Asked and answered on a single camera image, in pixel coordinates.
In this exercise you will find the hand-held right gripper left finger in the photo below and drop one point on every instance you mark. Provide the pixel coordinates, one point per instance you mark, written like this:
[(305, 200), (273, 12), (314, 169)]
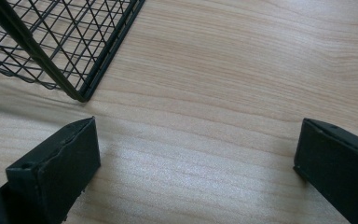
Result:
[(62, 161)]

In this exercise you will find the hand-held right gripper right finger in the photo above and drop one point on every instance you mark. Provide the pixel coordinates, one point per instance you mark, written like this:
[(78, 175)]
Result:
[(338, 161)]

